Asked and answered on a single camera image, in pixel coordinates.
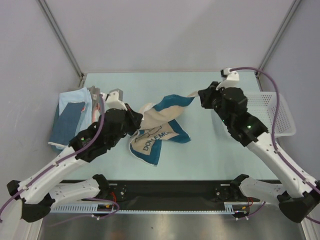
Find white plastic mesh basket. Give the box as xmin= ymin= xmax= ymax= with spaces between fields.
xmin=244 ymin=91 xmax=297 ymax=138

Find corner aluminium post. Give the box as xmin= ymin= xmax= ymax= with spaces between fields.
xmin=36 ymin=0 xmax=84 ymax=80
xmin=258 ymin=0 xmax=303 ymax=71

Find right corner aluminium post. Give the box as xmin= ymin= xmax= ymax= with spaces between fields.
xmin=258 ymin=0 xmax=303 ymax=71

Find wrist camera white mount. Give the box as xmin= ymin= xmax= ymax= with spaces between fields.
xmin=216 ymin=67 xmax=240 ymax=91
xmin=105 ymin=88 xmax=127 ymax=111

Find white slotted cable duct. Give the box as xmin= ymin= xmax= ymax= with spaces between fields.
xmin=50 ymin=202 xmax=249 ymax=216

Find light blue folded towel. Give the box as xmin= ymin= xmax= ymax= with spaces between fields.
xmin=58 ymin=87 xmax=92 ymax=137

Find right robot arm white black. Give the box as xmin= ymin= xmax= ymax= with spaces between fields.
xmin=197 ymin=81 xmax=320 ymax=223

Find teal beige Doraemon towel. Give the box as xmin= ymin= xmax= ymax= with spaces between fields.
xmin=128 ymin=91 xmax=199 ymax=166

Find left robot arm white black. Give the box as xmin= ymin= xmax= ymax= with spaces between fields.
xmin=7 ymin=104 xmax=143 ymax=223

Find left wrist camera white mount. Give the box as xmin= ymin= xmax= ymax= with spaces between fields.
xmin=105 ymin=88 xmax=127 ymax=111

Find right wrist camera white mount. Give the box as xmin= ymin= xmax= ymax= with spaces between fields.
xmin=216 ymin=67 xmax=240 ymax=91

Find grey pink folded towel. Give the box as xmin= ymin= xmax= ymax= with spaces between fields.
xmin=89 ymin=85 xmax=101 ymax=123

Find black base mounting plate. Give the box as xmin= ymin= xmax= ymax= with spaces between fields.
xmin=74 ymin=179 xmax=262 ymax=212

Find dark blue folded towel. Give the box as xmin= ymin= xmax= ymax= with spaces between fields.
xmin=48 ymin=102 xmax=85 ymax=152

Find left corner aluminium post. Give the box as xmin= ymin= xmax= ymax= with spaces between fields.
xmin=36 ymin=0 xmax=84 ymax=80

